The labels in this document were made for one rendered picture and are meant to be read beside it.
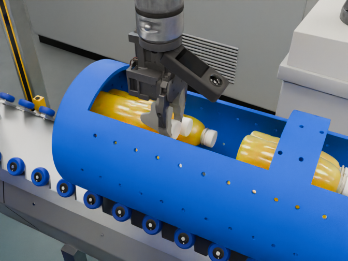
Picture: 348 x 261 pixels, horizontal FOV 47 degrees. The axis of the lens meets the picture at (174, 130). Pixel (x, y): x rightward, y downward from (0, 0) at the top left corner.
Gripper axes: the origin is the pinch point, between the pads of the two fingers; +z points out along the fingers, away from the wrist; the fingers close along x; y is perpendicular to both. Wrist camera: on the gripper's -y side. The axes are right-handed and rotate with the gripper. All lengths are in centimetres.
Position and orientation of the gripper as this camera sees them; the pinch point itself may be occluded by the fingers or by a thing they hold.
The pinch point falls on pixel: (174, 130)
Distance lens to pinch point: 76.6
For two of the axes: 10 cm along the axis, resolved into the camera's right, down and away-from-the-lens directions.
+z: 0.2, 7.5, 6.6
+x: -4.4, 6.0, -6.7
